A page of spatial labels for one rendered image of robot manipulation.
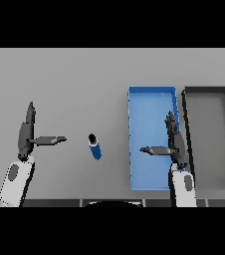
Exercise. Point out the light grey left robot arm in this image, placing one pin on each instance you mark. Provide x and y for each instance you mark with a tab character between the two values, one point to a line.
16	184

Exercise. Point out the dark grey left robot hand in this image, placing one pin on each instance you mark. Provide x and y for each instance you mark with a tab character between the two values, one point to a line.
25	136

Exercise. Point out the blue bin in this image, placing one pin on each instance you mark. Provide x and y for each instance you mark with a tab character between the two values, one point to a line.
151	139

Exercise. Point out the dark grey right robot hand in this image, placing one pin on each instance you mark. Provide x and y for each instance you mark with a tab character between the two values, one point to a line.
177	146

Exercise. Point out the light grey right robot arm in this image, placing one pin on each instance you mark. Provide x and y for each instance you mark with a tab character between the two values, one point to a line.
183	187

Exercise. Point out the dark grey bin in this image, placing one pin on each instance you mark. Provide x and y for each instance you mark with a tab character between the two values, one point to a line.
214	139

